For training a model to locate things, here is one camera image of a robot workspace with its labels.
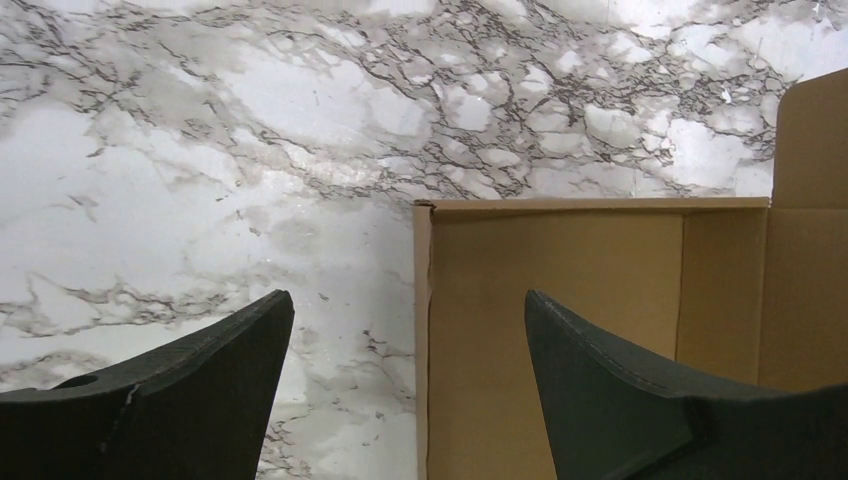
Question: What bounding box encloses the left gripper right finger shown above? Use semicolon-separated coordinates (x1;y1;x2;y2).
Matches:
524;290;847;479

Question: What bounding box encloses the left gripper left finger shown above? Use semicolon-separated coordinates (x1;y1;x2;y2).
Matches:
1;290;294;479

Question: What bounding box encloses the brown cardboard box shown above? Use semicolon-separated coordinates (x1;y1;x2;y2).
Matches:
414;70;847;479

